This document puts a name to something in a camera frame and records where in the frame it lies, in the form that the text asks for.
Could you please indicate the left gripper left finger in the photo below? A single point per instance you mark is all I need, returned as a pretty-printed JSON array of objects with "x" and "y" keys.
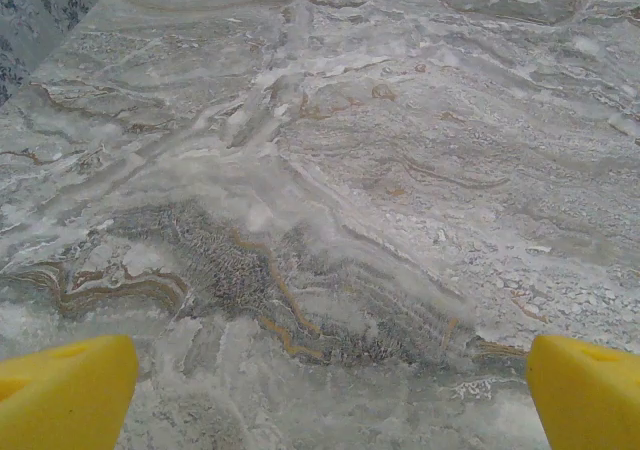
[{"x": 60, "y": 395}]

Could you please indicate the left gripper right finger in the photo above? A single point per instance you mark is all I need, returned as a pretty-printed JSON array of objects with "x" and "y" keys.
[{"x": 590, "y": 400}]

